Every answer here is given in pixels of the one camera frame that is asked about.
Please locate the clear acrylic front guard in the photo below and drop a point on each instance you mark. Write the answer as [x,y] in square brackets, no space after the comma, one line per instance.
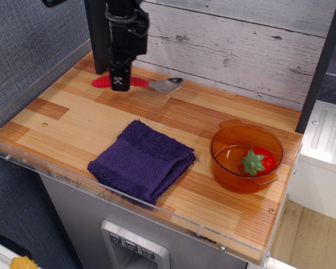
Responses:
[238,224]

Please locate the yellow object at corner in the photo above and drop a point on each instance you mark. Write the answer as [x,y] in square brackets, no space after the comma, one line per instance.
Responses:
[23,263]

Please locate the purple folded cloth napkin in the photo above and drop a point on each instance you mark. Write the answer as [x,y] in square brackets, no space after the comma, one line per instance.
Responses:
[142,163]

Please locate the orange transparent plastic pot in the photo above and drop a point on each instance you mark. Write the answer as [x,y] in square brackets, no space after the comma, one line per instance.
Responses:
[227,147]

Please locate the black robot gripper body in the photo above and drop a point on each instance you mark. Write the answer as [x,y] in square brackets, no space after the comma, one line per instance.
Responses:
[128,36]

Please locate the black left vertical post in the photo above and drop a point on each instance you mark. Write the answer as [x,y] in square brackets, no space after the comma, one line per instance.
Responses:
[99,30]

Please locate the black vertical post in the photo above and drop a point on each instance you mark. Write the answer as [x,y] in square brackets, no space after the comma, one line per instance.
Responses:
[99,30]
[317,80]

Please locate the grey toy fridge cabinet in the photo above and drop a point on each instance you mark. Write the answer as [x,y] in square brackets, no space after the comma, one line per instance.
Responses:
[82,215]

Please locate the red handled metal spoon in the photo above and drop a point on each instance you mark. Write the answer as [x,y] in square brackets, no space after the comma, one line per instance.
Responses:
[164,86]

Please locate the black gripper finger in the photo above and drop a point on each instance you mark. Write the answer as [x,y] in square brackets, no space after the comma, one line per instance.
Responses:
[120,77]

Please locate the white toy sink drainboard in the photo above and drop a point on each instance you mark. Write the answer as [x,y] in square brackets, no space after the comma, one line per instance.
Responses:
[319,140]

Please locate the clear acrylic guard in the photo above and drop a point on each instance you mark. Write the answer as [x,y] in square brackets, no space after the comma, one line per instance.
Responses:
[238,224]
[11,106]

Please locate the silver dispenser button panel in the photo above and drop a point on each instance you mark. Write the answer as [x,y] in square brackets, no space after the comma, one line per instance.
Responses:
[127,249]

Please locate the black right vertical post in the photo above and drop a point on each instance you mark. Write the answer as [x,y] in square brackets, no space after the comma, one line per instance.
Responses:
[317,80]

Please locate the clear acrylic left guard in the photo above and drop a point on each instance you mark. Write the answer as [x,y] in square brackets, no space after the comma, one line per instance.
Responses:
[11,106]

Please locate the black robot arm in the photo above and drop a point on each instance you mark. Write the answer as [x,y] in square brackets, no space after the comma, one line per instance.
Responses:
[120,7]

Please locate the red toy strawberry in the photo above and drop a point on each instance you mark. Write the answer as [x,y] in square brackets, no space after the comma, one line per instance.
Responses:
[258,161]

